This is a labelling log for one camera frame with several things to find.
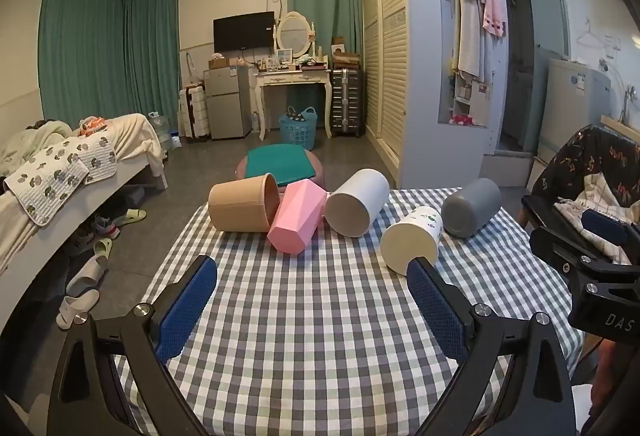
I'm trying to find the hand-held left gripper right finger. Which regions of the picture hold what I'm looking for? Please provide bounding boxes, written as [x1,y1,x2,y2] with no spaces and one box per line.
[406,257,578,436]

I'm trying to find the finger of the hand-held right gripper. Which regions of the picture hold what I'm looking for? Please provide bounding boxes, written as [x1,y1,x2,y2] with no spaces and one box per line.
[580,209,640,263]
[529,226,601,278]

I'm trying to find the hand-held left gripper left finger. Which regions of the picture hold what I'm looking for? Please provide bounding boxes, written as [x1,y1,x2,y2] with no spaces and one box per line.
[45,255,218,436]

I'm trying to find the white printed cup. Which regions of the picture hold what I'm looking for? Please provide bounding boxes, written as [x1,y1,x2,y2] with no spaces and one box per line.
[380,205,444,276]

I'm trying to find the dark grey cup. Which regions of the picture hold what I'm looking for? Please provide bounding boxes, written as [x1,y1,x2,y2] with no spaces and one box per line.
[441,177,502,239]

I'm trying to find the tan cup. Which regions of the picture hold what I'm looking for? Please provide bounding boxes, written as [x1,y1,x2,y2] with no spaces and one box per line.
[208,173,282,233]

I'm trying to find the light grey cup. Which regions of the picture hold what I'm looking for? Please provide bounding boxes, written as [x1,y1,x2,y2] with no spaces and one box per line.
[325,169,390,238]

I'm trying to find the pink faceted cup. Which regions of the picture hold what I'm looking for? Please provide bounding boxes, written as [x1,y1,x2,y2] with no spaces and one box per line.
[267,179,328,258]

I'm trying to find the white striped cloth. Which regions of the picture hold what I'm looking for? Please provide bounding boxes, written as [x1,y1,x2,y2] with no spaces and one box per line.
[553,173,634,265]

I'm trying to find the black chair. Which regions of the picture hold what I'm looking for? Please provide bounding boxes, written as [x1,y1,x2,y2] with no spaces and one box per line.
[520,123,640,267]

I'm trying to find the black patterned cloth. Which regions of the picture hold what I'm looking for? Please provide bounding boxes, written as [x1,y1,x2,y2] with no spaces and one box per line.
[531,125,640,218]

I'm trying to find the grey slipper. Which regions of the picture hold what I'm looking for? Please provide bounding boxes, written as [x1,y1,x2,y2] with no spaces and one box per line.
[65,255,110,297]

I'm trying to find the yellow-green slipper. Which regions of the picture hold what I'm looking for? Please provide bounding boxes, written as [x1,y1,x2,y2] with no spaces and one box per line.
[112,208,148,225]

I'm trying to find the white slipper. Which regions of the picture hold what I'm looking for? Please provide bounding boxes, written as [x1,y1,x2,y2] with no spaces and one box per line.
[55,289,101,330]

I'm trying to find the dark sneakers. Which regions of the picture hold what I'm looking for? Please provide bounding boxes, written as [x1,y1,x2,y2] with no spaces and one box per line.
[81,215,121,240]

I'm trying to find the white washing machine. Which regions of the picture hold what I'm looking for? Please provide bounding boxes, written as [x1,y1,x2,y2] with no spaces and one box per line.
[537,58,612,163]

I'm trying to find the checked tablecloth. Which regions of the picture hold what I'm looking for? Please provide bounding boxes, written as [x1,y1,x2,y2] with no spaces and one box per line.
[112,187,586,436]

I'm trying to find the bed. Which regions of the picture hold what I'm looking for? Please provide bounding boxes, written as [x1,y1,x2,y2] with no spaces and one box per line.
[0,113,169,317]

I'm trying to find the green cushion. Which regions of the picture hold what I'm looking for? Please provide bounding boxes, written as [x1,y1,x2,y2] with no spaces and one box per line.
[244,144,317,185]

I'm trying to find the large water bottle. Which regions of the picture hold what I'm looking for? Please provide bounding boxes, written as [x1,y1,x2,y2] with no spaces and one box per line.
[147,111,174,152]

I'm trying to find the white leaf-print quilt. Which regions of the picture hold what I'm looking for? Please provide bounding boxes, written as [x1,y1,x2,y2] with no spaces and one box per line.
[2,135,119,227]

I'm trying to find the white suitcase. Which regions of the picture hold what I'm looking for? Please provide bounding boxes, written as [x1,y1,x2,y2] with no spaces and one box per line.
[178,85,210,141]

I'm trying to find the glass bathroom door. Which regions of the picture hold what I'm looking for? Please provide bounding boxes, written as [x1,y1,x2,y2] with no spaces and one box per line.
[521,0,571,153]

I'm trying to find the silver small fridge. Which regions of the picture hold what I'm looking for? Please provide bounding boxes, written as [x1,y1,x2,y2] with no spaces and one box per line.
[204,66,254,140]

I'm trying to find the blue laundry basket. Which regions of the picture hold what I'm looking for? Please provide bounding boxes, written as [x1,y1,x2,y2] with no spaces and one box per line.
[278,106,319,151]

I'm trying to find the dark ribbed suitcase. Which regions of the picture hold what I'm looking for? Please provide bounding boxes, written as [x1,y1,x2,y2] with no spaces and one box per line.
[330,68,365,138]

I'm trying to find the pale green blanket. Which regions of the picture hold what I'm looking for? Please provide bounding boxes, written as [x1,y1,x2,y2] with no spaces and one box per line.
[0,120,74,177]

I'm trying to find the white hanging towel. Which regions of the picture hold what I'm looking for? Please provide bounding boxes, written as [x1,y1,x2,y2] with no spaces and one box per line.
[452,0,485,83]

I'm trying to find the pink hanging towel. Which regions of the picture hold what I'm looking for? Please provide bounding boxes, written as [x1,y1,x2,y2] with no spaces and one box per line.
[481,0,509,40]

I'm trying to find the white dressing table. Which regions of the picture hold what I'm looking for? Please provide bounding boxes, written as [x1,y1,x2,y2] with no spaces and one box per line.
[252,66,334,140]

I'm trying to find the cream slatted wardrobe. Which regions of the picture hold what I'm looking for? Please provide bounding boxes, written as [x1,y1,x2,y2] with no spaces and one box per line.
[358,0,409,188]

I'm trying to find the cardboard boxes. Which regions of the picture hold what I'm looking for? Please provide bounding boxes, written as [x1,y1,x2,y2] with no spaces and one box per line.
[330,36,362,70]

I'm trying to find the teal window curtain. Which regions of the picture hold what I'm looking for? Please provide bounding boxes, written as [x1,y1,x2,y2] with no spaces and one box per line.
[39,0,181,129]

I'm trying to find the black television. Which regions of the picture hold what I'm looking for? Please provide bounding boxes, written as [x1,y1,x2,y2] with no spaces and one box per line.
[213,11,276,53]

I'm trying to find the oval vanity mirror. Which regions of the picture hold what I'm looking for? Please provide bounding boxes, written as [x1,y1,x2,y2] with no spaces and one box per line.
[276,11,317,63]

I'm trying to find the wire clothes hanger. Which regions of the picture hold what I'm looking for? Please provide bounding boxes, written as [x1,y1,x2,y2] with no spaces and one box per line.
[576,18,622,50]

